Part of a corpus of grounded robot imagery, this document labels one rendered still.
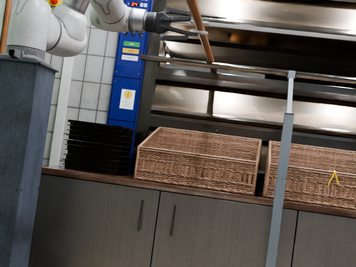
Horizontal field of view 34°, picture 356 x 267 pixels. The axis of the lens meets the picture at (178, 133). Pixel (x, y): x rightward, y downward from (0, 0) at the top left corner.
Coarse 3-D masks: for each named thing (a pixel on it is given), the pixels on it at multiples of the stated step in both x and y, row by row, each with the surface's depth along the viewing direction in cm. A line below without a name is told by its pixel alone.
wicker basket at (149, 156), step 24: (144, 144) 272; (168, 144) 305; (192, 144) 304; (216, 144) 302; (240, 144) 301; (144, 168) 280; (168, 168) 301; (192, 168) 299; (216, 168) 257; (240, 168) 255; (240, 192) 254
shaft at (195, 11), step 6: (186, 0) 175; (192, 0) 175; (192, 6) 181; (192, 12) 188; (198, 12) 191; (198, 18) 196; (198, 24) 204; (198, 30) 214; (204, 30) 218; (204, 36) 225; (204, 42) 235; (204, 48) 247; (210, 48) 254; (210, 54) 262; (210, 60) 276
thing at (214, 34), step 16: (208, 32) 304; (224, 32) 301; (240, 32) 298; (256, 32) 295; (272, 32) 292; (288, 32) 291; (304, 32) 290; (288, 48) 309; (304, 48) 306; (320, 48) 302; (336, 48) 299; (352, 48) 296
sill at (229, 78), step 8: (160, 72) 313; (168, 72) 312; (176, 72) 312; (184, 72) 311; (192, 72) 311; (200, 72) 310; (208, 72) 310; (216, 80) 309; (224, 80) 308; (232, 80) 308; (240, 80) 307; (248, 80) 307; (256, 80) 306; (264, 80) 306; (272, 80) 305; (280, 80) 305; (296, 88) 304; (304, 88) 303; (312, 88) 303; (320, 88) 302; (328, 88) 302; (336, 88) 301; (344, 88) 301; (352, 88) 300
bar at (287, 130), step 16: (192, 64) 273; (208, 64) 272; (224, 64) 271; (336, 80) 265; (352, 80) 264; (288, 96) 256; (288, 112) 247; (288, 128) 244; (288, 144) 243; (288, 160) 243; (272, 208) 246; (272, 224) 242; (272, 240) 242; (272, 256) 242
